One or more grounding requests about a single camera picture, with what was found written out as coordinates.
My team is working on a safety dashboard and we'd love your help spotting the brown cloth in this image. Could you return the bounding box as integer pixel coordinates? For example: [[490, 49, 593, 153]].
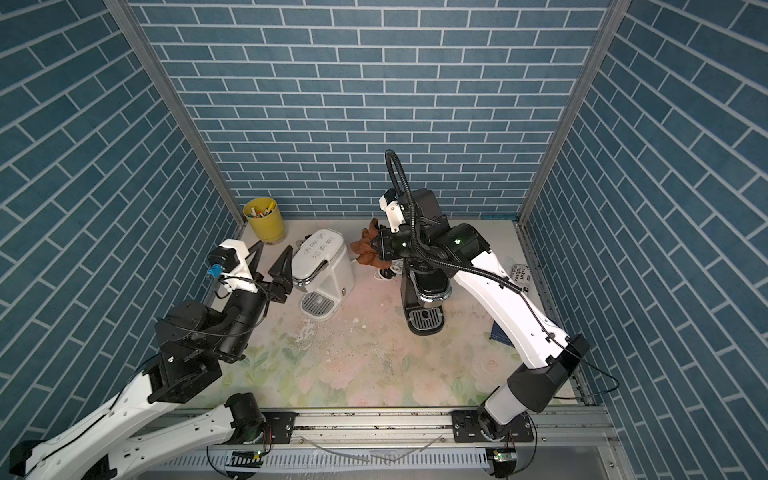
[[350, 218, 390, 270]]

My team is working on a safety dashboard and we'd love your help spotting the white coffee machine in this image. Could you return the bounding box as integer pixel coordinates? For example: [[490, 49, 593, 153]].
[[292, 228, 355, 321]]

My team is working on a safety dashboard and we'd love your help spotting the black coffee machine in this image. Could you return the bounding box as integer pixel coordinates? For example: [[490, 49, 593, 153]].
[[401, 259, 452, 336]]

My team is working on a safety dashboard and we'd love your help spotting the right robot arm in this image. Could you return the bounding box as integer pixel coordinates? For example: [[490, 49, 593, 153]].
[[371, 188, 589, 440]]

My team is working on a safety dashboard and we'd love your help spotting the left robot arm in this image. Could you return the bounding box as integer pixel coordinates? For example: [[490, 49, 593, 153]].
[[8, 240, 293, 479]]

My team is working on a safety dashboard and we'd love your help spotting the yellow pen cup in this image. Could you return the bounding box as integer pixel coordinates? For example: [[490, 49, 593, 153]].
[[243, 197, 286, 244]]

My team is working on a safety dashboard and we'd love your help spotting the blue book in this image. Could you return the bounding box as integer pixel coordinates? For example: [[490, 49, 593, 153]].
[[490, 322, 513, 347]]

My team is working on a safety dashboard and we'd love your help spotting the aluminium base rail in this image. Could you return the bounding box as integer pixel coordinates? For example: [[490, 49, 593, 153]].
[[107, 405, 631, 480]]

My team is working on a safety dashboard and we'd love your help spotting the left metal corner post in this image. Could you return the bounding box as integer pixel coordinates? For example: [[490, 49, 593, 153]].
[[104, 0, 245, 230]]

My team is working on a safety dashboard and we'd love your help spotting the metal corner post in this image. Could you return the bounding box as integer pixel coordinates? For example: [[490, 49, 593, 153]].
[[518, 0, 631, 226], [104, 0, 245, 230]]

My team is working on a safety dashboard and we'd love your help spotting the right metal corner post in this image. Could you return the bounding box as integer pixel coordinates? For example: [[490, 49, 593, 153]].
[[518, 0, 631, 226]]

